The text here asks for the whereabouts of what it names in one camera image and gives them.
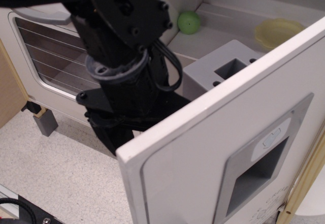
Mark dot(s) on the grey kitchen leg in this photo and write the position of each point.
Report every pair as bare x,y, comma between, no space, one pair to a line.
46,123

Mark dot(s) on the aluminium rail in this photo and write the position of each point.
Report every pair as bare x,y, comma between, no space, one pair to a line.
9,210

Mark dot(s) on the white toy fridge door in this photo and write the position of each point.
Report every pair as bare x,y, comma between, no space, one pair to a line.
155,165

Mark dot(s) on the light wooden right post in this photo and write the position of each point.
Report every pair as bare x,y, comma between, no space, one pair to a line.
306,178

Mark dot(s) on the white oven door with window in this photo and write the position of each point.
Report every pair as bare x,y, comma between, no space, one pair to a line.
49,60

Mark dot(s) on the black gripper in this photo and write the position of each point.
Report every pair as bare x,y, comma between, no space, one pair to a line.
132,97

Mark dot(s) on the grey oven door handle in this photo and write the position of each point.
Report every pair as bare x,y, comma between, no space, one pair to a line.
56,18

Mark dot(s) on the yellow toy bowl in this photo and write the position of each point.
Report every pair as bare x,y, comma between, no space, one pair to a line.
271,33

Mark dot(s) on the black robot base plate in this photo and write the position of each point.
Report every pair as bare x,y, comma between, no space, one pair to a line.
28,212

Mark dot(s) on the light wooden side panel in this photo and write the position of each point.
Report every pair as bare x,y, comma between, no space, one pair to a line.
13,93

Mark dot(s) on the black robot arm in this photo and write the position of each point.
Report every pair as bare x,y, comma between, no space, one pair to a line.
127,58

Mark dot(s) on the grey ice dispenser panel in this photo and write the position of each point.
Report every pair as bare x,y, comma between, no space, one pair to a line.
242,173

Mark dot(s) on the green toy ball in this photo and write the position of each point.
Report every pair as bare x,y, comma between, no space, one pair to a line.
189,22

